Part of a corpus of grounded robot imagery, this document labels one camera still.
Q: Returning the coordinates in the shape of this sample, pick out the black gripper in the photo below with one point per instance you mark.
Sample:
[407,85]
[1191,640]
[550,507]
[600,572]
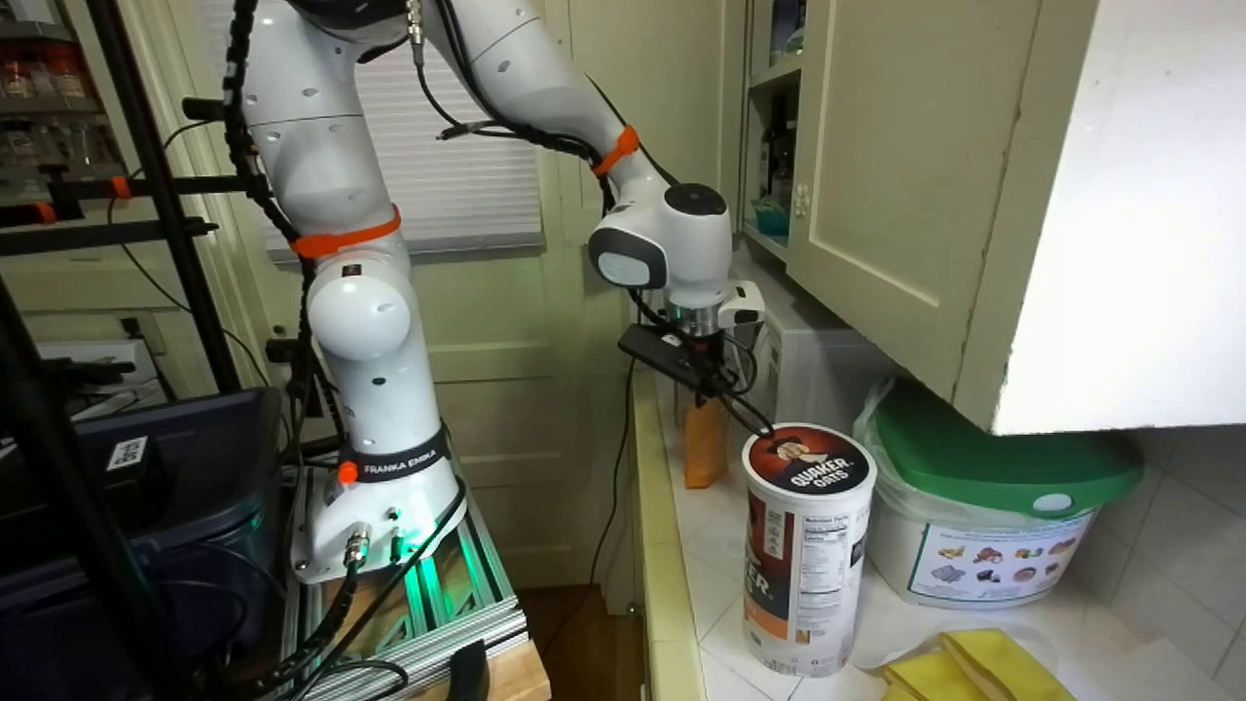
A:
[670,353]

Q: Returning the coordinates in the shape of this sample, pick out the orange packet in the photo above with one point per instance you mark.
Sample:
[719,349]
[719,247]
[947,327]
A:
[702,447]

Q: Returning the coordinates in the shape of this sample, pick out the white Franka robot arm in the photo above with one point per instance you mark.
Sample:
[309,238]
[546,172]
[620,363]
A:
[365,325]

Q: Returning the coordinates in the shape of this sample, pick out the white oats bottle dark lid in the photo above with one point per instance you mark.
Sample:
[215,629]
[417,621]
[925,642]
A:
[806,556]

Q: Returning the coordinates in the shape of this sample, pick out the white microwave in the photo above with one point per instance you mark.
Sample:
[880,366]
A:
[818,355]

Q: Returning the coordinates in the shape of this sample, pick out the teal item in cabinet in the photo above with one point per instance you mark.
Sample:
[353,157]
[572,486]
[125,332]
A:
[772,218]

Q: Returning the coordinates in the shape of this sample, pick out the white tub green lid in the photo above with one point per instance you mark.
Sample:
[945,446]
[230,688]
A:
[995,519]

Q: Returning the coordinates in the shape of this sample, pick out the white window blind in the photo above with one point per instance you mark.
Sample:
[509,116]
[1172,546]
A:
[454,168]

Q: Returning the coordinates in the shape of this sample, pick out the yellow cloth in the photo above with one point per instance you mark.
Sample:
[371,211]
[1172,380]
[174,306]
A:
[973,667]

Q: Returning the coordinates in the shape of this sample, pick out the dark blue storage bin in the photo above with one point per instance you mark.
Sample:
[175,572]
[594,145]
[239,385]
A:
[170,519]

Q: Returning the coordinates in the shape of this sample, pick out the black metal shelf rack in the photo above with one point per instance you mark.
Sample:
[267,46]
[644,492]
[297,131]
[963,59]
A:
[156,194]

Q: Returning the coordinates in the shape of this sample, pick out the black slanted pole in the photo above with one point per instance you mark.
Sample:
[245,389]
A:
[62,492]

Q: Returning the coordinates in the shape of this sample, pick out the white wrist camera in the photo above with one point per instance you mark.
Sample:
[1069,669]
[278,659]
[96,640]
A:
[740,306]

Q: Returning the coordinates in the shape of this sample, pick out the cream wall cabinet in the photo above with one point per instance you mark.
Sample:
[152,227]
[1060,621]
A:
[936,180]

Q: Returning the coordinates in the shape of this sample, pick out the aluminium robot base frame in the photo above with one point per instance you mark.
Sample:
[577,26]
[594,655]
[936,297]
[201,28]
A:
[443,598]

